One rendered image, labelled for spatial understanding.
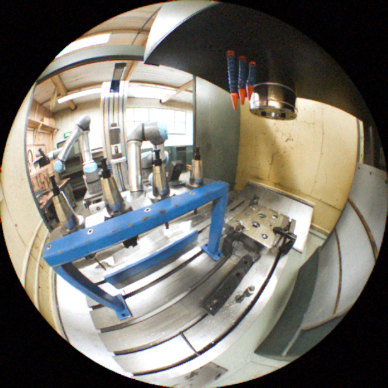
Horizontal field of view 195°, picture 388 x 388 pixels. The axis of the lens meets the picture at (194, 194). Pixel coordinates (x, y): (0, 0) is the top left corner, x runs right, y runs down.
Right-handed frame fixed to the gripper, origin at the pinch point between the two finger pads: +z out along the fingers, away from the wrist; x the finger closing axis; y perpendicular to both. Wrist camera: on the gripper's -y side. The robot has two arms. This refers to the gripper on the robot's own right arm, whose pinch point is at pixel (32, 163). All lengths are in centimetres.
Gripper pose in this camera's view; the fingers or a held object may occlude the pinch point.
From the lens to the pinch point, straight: 129.3
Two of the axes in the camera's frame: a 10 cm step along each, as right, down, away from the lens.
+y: -1.1, 8.5, 5.1
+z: -5.8, 3.6, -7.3
